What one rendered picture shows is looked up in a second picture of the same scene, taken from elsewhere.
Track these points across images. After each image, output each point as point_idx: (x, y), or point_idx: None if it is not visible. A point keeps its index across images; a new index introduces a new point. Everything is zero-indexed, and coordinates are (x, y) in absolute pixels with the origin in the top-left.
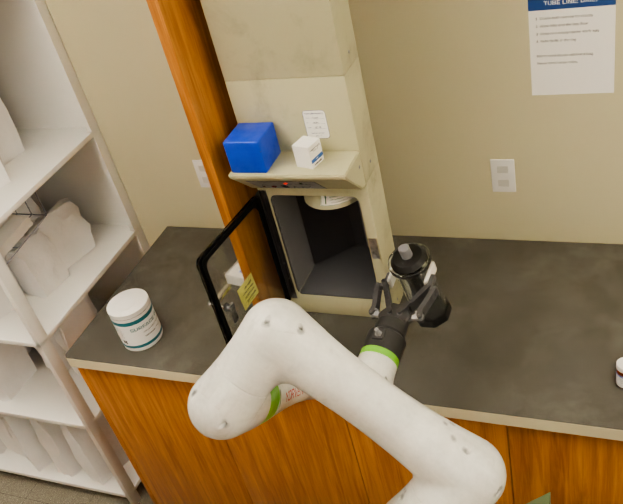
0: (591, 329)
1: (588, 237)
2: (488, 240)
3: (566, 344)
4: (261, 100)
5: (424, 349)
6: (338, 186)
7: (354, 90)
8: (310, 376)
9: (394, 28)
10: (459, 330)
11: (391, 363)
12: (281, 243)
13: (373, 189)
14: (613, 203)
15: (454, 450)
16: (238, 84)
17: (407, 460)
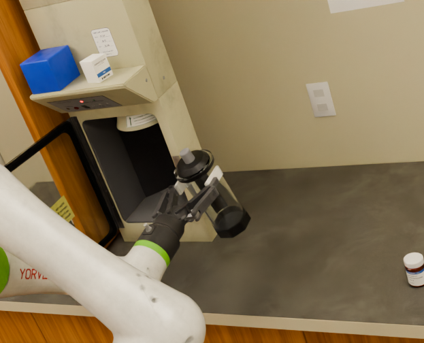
0: (396, 236)
1: (413, 157)
2: (318, 168)
3: (369, 251)
4: (56, 24)
5: (233, 265)
6: (129, 101)
7: (135, 6)
8: (1, 228)
9: None
10: (270, 246)
11: (157, 256)
12: (99, 170)
13: (170, 106)
14: None
15: (141, 299)
16: (35, 11)
17: (97, 312)
